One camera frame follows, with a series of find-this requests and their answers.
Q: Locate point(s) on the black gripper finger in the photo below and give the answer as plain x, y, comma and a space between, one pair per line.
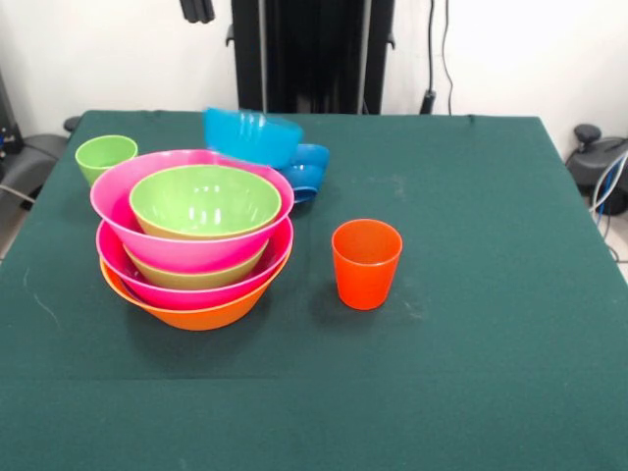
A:
188, 10
206, 11

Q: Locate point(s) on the light blue plastic bowl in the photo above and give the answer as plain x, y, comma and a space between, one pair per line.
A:
250, 140

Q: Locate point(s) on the dark blue plastic bowl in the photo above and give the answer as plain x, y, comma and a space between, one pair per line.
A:
306, 172

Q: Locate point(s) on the green plastic bowl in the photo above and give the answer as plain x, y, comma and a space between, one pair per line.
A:
206, 201
196, 279

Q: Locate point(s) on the pink plastic bowl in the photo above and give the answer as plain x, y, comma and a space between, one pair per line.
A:
162, 297
113, 206

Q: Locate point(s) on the orange plastic bowl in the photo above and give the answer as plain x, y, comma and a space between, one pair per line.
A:
196, 319

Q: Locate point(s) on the red plastic cup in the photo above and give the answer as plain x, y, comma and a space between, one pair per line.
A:
365, 279

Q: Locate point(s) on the green plastic cup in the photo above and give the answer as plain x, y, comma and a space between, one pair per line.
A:
100, 154

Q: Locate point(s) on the black office chair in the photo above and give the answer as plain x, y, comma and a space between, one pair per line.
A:
34, 162
589, 167

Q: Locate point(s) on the dark green tablecloth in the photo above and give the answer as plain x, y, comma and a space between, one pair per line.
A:
314, 392

